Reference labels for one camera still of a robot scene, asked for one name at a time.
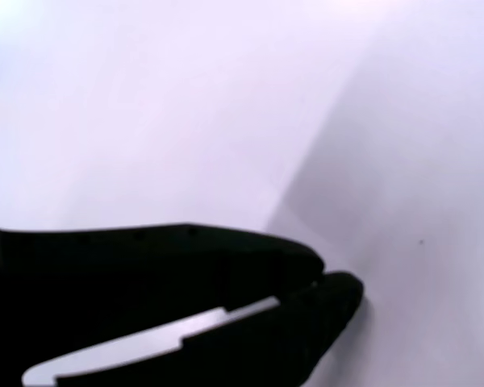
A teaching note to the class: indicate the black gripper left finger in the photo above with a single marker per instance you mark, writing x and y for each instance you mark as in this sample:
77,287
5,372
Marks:
145,274

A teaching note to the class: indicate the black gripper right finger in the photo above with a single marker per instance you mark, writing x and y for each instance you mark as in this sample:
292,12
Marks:
290,338

